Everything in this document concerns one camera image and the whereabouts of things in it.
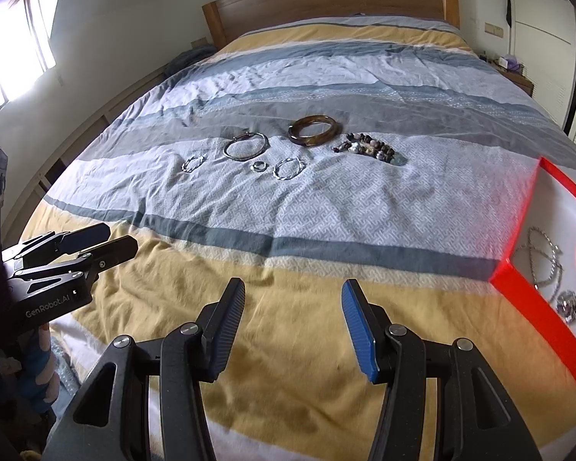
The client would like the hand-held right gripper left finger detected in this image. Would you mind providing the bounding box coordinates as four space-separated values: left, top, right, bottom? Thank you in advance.
45 277 247 461

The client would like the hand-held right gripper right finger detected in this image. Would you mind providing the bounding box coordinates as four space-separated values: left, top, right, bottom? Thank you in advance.
342 279 543 461

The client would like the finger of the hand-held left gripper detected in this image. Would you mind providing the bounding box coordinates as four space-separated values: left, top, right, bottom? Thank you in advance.
22 223 111 262
14 236 139 294

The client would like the silver bangle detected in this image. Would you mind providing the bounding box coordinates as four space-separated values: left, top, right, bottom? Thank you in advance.
223 132 270 161

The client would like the red box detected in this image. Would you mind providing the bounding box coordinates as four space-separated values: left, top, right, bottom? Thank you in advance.
488 156 576 388

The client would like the beaded bracelet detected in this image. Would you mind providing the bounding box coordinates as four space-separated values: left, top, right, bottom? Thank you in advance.
332 132 408 166

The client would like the brown bangle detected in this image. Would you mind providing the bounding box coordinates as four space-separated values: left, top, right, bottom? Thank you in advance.
288 114 341 147

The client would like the low white shelf unit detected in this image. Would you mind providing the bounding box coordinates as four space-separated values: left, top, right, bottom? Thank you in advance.
37 65 170 194

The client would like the striped bed with wooden headboard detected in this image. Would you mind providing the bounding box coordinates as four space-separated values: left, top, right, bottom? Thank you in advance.
19 15 576 461

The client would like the grey cloth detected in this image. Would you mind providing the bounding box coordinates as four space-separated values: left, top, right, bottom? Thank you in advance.
166 47 217 76

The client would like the window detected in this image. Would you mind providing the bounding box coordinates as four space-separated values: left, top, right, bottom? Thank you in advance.
0 0 58 123

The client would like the wooden nightstand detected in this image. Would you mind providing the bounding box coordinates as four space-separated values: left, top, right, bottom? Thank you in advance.
502 65 535 98

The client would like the wooden bed headboard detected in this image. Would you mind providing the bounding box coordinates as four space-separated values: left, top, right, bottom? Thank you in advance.
202 0 460 50

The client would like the white wardrobe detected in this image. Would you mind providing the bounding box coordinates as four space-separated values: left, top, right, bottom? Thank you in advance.
504 0 576 174

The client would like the silver chain necklace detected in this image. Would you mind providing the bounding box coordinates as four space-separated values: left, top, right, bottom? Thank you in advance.
515 226 565 304

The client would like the crystal bead bracelet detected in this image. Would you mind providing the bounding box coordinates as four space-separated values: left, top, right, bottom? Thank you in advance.
556 290 576 323

